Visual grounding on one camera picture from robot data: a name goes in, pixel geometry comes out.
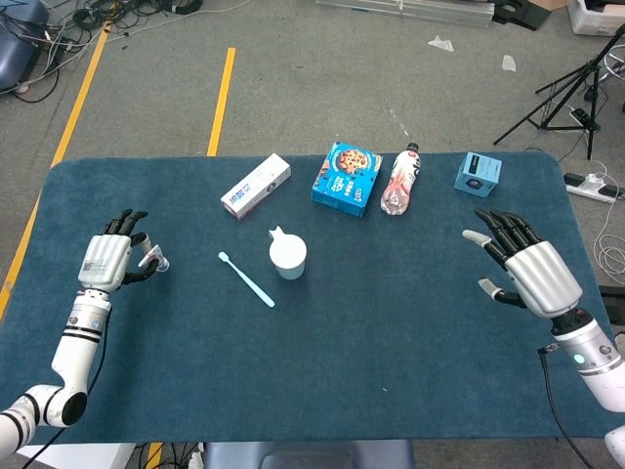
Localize white power strip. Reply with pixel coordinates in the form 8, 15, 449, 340
564, 170, 619, 204

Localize white storage crate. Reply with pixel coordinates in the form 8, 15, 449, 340
565, 0, 625, 37

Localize black floor cable tangle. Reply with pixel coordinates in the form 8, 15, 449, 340
9, 0, 204, 104

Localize pale blue plastic cup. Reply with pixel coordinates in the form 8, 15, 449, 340
268, 225, 309, 281

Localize light blue toothbrush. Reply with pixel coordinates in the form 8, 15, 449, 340
217, 251, 276, 309

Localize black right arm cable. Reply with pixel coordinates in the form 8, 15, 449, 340
536, 344, 595, 469

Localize light blue speaker box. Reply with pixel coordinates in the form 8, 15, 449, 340
453, 150, 504, 199

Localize blue felt table mat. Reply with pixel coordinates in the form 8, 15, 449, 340
0, 150, 606, 447

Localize aluminium profile rail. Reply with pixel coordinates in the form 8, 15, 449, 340
314, 0, 494, 29

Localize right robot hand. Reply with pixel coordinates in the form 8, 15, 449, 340
462, 208, 585, 319

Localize blue cookie box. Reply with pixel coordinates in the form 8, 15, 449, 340
311, 141, 384, 219

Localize black tripod stand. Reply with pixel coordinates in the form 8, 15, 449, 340
492, 23, 625, 161

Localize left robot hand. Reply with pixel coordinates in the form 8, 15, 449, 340
76, 208, 170, 295

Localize white box under table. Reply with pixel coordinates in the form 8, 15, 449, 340
17, 442, 136, 469

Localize dark blue machine base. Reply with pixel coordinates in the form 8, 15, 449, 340
0, 0, 50, 94

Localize white toothpaste carton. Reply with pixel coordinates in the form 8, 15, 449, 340
220, 152, 293, 222

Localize pink label drink bottle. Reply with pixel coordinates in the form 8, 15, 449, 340
380, 142, 422, 217

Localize white patterned toothpaste tube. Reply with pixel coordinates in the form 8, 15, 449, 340
138, 234, 171, 273

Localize white coiled cable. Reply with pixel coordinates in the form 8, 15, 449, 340
593, 160, 625, 284

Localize black bracket plates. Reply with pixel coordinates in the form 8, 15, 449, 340
492, 0, 553, 31

